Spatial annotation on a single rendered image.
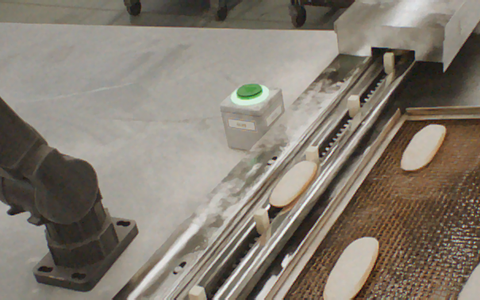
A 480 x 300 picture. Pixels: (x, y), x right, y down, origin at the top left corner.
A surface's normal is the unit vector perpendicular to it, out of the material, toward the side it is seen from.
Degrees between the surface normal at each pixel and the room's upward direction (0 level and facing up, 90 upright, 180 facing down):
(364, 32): 90
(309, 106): 0
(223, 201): 0
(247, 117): 90
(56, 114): 0
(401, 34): 90
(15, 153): 79
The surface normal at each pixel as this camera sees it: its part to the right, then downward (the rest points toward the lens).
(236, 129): -0.50, 0.54
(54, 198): 0.80, 0.20
